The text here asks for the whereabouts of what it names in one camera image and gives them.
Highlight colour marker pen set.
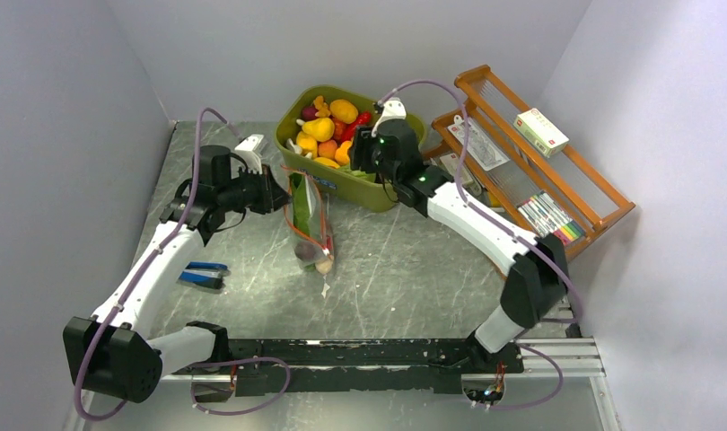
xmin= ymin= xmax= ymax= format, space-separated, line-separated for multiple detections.
xmin=517 ymin=191 xmax=585 ymax=246

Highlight blue black pliers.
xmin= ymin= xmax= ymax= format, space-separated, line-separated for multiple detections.
xmin=178 ymin=261 xmax=231 ymax=290

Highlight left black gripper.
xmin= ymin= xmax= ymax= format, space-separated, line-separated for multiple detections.
xmin=218 ymin=163 xmax=293 ymax=215

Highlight white packaged card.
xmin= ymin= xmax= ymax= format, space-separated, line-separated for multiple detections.
xmin=447 ymin=114 xmax=510 ymax=172

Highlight small red chili toy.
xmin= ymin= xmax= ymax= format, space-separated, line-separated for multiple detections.
xmin=340 ymin=111 xmax=372 ymax=142

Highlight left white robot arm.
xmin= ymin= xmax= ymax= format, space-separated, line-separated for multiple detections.
xmin=63 ymin=145 xmax=289 ymax=403

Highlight green leafy vegetable toy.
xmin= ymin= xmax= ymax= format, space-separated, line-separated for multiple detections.
xmin=289 ymin=173 xmax=321 ymax=268

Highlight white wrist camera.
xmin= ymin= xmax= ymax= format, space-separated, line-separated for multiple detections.
xmin=234 ymin=134 xmax=267 ymax=173
xmin=372 ymin=97 xmax=407 ymax=136

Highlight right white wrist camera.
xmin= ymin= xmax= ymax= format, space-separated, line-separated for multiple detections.
xmin=372 ymin=97 xmax=407 ymax=136

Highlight green plastic bin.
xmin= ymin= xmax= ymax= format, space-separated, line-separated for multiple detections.
xmin=275 ymin=85 xmax=395 ymax=212

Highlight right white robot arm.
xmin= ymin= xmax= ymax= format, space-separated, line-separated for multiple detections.
xmin=349 ymin=119 xmax=568 ymax=372

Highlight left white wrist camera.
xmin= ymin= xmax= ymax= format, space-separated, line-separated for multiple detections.
xmin=234 ymin=134 xmax=267 ymax=173

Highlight small white packaged item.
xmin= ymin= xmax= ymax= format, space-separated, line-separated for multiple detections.
xmin=438 ymin=154 xmax=477 ymax=194

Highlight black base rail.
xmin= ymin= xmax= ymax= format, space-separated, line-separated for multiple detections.
xmin=169 ymin=338 xmax=524 ymax=397

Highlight orange wooden rack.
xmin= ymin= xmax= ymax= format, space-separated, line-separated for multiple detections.
xmin=454 ymin=65 xmax=635 ymax=259

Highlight orange bell pepper toy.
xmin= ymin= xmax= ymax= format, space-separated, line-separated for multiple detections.
xmin=334 ymin=140 xmax=353 ymax=166

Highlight white green box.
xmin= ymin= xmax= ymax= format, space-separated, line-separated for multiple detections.
xmin=512 ymin=108 xmax=570 ymax=158

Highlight dark purple fruit toy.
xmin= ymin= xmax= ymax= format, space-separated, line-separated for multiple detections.
xmin=293 ymin=241 xmax=319 ymax=265

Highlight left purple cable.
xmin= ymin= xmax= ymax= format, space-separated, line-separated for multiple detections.
xmin=72 ymin=107 xmax=292 ymax=422

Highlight white garlic toy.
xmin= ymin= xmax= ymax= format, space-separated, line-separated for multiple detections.
xmin=314 ymin=256 xmax=334 ymax=276

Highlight clear zip top bag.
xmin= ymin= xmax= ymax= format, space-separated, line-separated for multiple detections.
xmin=283 ymin=166 xmax=335 ymax=277

